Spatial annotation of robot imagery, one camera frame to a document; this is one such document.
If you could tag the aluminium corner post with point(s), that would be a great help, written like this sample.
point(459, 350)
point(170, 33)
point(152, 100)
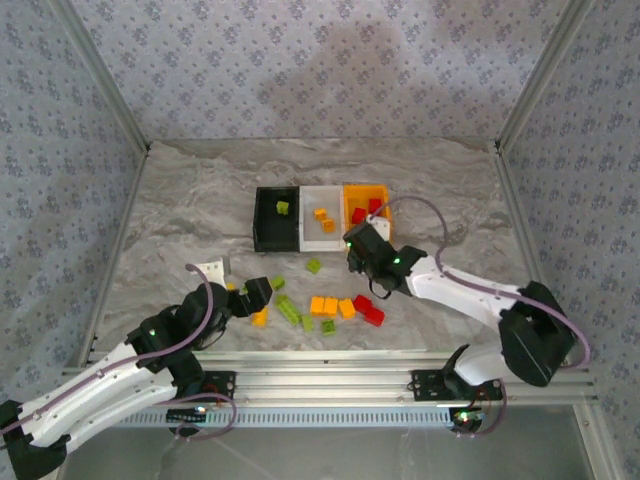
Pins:
point(539, 75)
point(106, 75)

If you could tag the long green lego brick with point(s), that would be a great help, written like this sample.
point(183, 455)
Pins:
point(288, 309)

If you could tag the orange lego brick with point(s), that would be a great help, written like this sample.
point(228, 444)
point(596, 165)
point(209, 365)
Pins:
point(331, 305)
point(347, 308)
point(328, 225)
point(320, 214)
point(259, 316)
point(317, 305)

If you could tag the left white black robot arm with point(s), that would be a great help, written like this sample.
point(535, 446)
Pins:
point(90, 395)

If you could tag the red lego brick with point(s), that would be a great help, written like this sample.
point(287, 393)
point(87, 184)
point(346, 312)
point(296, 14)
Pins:
point(358, 215)
point(374, 316)
point(363, 303)
point(374, 205)

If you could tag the aluminium frame leg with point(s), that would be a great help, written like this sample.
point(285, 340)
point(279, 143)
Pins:
point(595, 445)

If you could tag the black plastic bin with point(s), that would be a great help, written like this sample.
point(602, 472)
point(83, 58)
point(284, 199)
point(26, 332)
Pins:
point(275, 230)

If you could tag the white plastic bin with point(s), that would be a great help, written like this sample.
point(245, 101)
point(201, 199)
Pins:
point(315, 237)

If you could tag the aluminium side rail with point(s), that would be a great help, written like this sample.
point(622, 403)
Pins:
point(516, 200)
point(129, 200)

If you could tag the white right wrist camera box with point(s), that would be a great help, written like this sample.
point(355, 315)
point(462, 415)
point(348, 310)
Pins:
point(382, 227)

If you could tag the orange plastic bin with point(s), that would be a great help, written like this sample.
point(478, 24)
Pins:
point(357, 195)

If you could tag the wide aluminium base beam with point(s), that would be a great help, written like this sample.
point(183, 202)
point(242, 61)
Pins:
point(325, 380)

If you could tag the small black circuit board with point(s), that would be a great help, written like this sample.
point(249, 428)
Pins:
point(465, 416)
point(187, 415)

